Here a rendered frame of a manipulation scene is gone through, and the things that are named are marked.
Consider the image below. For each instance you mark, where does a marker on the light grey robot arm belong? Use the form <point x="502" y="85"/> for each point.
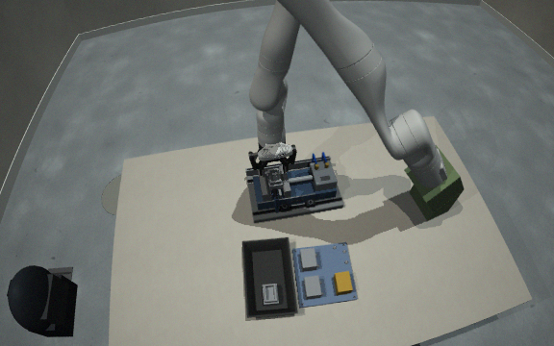
<point x="361" y="67"/>

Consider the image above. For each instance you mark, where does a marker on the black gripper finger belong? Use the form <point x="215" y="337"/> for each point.
<point x="288" y="161"/>
<point x="255" y="165"/>

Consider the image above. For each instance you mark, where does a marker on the yellow rectangular block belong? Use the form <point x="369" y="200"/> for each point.
<point x="343" y="283"/>

